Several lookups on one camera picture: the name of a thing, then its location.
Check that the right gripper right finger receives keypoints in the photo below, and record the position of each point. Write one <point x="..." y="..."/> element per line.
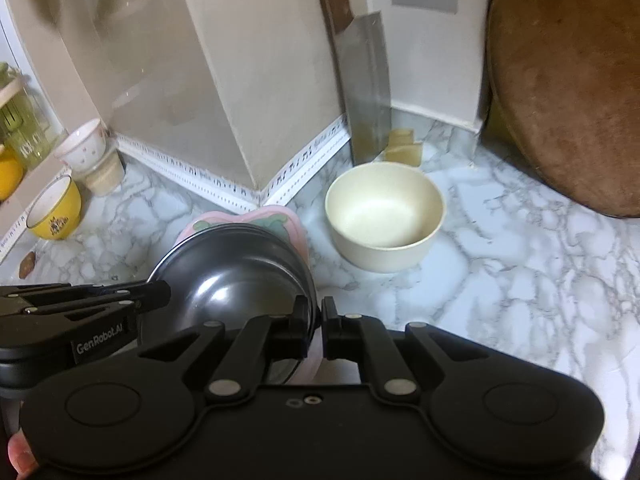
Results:
<point x="365" y="341"/>

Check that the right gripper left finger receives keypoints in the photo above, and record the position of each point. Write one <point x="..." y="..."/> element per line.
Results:
<point x="262" y="341"/>

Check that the pink steel-lined pot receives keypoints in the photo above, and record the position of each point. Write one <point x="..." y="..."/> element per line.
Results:
<point x="229" y="272"/>

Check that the cream plastic bowl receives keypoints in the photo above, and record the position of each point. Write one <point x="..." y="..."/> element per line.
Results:
<point x="383" y="216"/>

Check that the person's left hand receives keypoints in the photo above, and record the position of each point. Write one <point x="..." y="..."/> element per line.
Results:
<point x="20" y="456"/>

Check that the yellow ceramic bowl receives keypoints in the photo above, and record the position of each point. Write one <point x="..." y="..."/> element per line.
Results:
<point x="56" y="211"/>

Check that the yellow mug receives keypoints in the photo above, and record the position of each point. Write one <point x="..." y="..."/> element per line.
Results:
<point x="11" y="172"/>

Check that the white heart-pattern bowl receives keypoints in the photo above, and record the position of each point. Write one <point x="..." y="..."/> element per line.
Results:
<point x="84" y="147"/>

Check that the translucent yellow soap blocks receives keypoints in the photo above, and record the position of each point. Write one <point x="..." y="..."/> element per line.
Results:
<point x="402" y="148"/>

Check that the green water bottle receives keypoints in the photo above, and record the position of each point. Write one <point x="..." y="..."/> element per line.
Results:
<point x="24" y="128"/>

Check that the round wooden cutting board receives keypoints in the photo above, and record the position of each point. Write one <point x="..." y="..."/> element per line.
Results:
<point x="565" y="76"/>

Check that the steel cleaver wooden handle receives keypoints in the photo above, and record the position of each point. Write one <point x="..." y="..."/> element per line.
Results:
<point x="361" y="60"/>

